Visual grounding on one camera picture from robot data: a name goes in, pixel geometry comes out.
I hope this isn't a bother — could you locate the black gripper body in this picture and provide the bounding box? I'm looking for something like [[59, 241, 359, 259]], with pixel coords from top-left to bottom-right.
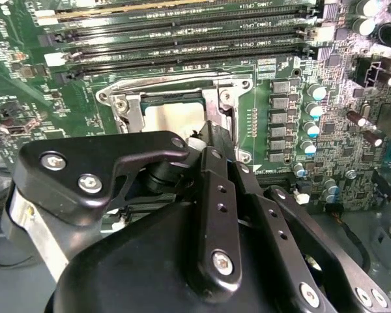
[[44, 198, 294, 313]]

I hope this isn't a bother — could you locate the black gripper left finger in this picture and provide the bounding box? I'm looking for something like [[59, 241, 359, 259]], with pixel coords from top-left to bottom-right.
[[12, 121, 242, 294]]

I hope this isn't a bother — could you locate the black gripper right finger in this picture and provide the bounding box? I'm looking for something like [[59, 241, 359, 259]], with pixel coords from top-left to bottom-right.
[[214, 123, 391, 313]]

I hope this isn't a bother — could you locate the metal socket cover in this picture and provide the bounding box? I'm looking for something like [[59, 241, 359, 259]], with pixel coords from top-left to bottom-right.
[[126, 85, 224, 134]]

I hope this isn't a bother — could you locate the silver-topped CPU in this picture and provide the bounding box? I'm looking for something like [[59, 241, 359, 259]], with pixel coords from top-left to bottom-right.
[[142, 96, 205, 134]]

